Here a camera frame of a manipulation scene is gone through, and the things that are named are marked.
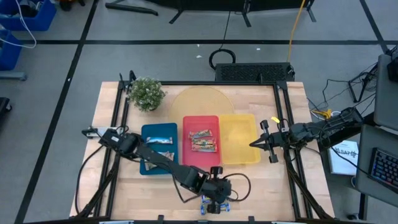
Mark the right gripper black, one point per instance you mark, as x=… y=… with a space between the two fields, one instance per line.
x=280 y=139

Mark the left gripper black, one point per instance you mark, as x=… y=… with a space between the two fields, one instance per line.
x=217 y=189

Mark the granola bar blue-ended wrapper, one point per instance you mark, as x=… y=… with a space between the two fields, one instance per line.
x=205 y=199
x=225 y=208

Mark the granola bar red-ended wrapper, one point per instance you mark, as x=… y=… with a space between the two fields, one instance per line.
x=204 y=148
x=200 y=134
x=204 y=141

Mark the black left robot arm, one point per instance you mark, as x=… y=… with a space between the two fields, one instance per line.
x=155 y=157

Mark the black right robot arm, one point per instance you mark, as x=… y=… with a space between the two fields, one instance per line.
x=311 y=130

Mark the yellow plastic bin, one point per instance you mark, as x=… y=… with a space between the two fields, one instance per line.
x=237 y=140

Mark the small yellow tag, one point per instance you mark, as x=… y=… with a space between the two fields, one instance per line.
x=275 y=119

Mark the red plastic bin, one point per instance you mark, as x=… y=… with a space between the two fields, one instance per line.
x=201 y=158

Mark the yellow plug connector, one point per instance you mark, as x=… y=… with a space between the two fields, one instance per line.
x=323 y=114

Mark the black perforated computer case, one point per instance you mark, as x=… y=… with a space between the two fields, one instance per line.
x=254 y=72

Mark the round yellow woven placemat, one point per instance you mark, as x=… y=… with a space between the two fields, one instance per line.
x=202 y=101

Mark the white printed booklet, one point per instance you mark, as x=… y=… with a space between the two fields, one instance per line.
x=343 y=161

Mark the blue plastic bin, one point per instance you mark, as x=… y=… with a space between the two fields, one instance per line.
x=155 y=130

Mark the grey desk with keyboard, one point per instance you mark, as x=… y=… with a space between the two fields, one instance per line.
x=365 y=143

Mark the small green potted plant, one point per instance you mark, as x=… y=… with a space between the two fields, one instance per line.
x=146 y=93

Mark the backlit black keyboard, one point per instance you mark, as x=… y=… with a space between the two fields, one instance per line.
x=385 y=168

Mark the black backdrop with stand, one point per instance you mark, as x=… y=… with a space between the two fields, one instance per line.
x=217 y=3

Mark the long black bar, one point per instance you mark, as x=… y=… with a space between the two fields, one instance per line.
x=130 y=8

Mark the large blue storage crate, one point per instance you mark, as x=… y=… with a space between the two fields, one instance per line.
x=37 y=20

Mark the black aluminium table frame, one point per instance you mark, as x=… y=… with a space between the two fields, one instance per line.
x=217 y=83

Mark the grey metal rail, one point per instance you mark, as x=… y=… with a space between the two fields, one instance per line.
x=12 y=76

